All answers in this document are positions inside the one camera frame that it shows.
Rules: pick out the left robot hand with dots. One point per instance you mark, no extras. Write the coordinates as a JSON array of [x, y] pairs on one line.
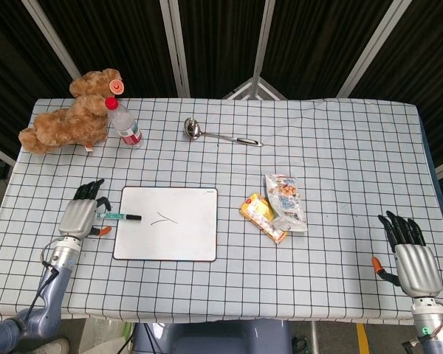
[[77, 217]]

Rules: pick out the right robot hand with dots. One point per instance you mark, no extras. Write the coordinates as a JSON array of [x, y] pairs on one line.
[[417, 267]]

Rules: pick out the whiteboard marker pen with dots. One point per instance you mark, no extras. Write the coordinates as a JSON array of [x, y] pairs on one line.
[[122, 216]]

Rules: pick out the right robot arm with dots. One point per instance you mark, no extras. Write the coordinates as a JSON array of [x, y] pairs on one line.
[[432, 326]]

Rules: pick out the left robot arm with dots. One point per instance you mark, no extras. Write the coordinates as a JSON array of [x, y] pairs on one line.
[[40, 295]]

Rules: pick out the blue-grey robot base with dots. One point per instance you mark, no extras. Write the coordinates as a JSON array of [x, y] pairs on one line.
[[210, 337]]

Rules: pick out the white dry-erase board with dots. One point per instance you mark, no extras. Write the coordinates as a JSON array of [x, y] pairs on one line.
[[168, 223]]

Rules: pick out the clear plastic water bottle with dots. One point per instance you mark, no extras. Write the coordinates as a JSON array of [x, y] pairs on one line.
[[124, 125]]

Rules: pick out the brown plush teddy bear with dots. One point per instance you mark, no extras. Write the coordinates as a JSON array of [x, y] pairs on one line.
[[68, 114]]

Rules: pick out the white shoe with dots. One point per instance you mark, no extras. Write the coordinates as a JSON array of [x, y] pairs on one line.
[[51, 346]]

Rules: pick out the clear peanut snack bag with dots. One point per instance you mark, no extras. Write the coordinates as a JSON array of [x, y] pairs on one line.
[[286, 203]]

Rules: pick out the checkered tablecloth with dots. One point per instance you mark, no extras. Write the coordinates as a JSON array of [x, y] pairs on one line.
[[221, 166]]

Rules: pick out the stainless steel ladle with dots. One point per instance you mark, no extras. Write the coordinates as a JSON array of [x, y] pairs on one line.
[[214, 133]]

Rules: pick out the yellow snack packet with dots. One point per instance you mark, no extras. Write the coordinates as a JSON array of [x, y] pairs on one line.
[[262, 215]]

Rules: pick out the metal frame stand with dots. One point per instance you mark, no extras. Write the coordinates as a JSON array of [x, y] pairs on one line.
[[254, 87]]

